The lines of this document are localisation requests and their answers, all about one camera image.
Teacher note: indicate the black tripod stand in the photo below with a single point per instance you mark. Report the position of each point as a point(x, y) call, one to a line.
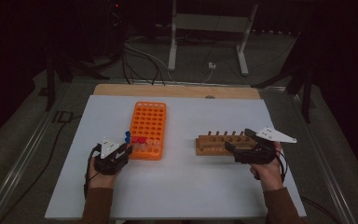
point(306, 99)
point(50, 84)

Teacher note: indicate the orange plastic tube rack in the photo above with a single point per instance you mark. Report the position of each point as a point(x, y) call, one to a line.
point(149, 121)

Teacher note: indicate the dark equipment rack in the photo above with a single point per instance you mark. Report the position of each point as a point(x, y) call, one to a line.
point(116, 28)

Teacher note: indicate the person's right hand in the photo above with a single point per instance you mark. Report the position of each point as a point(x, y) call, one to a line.
point(268, 175)

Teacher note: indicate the white table mat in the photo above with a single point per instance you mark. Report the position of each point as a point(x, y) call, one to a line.
point(183, 186)

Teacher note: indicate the red-capped test tube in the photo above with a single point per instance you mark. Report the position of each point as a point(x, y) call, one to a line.
point(135, 140)
point(142, 140)

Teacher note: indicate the wooden tube rack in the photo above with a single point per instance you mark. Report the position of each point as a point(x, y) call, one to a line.
point(213, 147)

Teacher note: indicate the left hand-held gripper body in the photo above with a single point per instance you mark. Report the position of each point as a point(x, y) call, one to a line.
point(107, 161)

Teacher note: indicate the clear glass test tube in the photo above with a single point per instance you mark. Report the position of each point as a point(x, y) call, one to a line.
point(150, 143)
point(157, 144)

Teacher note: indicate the white power plug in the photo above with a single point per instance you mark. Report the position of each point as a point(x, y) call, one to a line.
point(212, 65)

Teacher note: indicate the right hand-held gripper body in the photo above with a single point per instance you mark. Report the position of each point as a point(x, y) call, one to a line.
point(256, 155)

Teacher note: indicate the blue-capped test tube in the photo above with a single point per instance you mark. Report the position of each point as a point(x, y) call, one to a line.
point(127, 140)
point(127, 134)

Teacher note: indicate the white metal stand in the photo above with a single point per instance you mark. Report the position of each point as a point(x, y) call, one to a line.
point(211, 22)

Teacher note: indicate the person's left hand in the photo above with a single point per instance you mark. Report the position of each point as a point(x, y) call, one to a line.
point(101, 181)

